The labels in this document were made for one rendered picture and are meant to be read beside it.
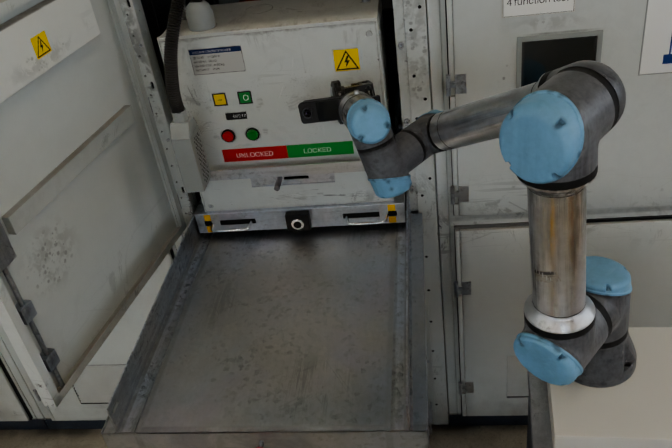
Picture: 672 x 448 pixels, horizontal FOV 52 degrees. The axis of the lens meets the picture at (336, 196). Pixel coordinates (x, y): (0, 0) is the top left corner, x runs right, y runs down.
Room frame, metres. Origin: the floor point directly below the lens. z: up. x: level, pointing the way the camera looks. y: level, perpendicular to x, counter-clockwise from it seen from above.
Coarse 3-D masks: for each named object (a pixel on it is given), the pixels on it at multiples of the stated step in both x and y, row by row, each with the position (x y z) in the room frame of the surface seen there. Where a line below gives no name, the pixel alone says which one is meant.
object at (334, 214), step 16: (272, 208) 1.47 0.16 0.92; (288, 208) 1.46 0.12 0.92; (304, 208) 1.45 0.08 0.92; (320, 208) 1.44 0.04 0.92; (336, 208) 1.43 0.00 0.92; (352, 208) 1.43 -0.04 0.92; (368, 208) 1.42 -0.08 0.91; (400, 208) 1.41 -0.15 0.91; (208, 224) 1.49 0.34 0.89; (224, 224) 1.48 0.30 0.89; (240, 224) 1.48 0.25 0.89; (256, 224) 1.47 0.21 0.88; (272, 224) 1.46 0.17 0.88; (320, 224) 1.44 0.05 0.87; (336, 224) 1.44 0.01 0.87
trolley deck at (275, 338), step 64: (256, 256) 1.38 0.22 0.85; (320, 256) 1.35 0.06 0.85; (384, 256) 1.31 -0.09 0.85; (192, 320) 1.18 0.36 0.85; (256, 320) 1.15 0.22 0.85; (320, 320) 1.12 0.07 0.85; (384, 320) 1.09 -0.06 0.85; (192, 384) 0.99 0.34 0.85; (256, 384) 0.96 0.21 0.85; (320, 384) 0.94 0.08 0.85; (384, 384) 0.92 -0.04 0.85
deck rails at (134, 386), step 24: (408, 216) 1.40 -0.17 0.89; (192, 240) 1.45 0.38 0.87; (408, 240) 1.30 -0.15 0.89; (192, 264) 1.39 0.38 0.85; (408, 264) 1.21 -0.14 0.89; (168, 288) 1.26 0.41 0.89; (408, 288) 1.13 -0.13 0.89; (168, 312) 1.22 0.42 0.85; (408, 312) 1.06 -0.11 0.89; (144, 336) 1.09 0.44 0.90; (168, 336) 1.14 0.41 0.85; (408, 336) 0.99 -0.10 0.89; (144, 360) 1.06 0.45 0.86; (408, 360) 0.93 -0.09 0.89; (120, 384) 0.96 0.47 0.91; (144, 384) 1.01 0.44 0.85; (408, 384) 0.87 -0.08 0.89; (120, 408) 0.93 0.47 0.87; (408, 408) 0.82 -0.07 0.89; (120, 432) 0.89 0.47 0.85
